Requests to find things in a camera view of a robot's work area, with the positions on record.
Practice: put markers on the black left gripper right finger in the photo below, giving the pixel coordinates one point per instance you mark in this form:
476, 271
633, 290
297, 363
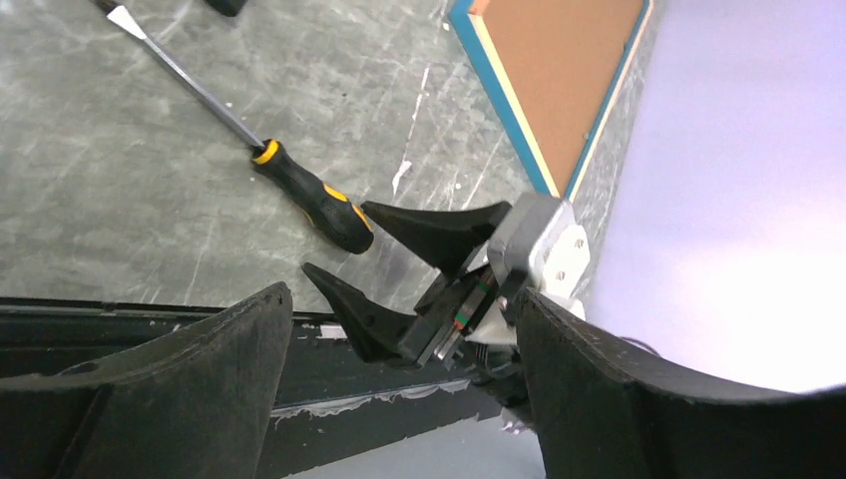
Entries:
604, 408

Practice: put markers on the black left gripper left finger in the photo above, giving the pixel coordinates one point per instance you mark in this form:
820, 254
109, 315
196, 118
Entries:
192, 403

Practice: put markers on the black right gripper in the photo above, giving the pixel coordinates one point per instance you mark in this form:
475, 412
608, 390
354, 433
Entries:
486, 258

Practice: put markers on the blue picture frame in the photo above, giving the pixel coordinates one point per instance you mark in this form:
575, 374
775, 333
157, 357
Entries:
552, 71

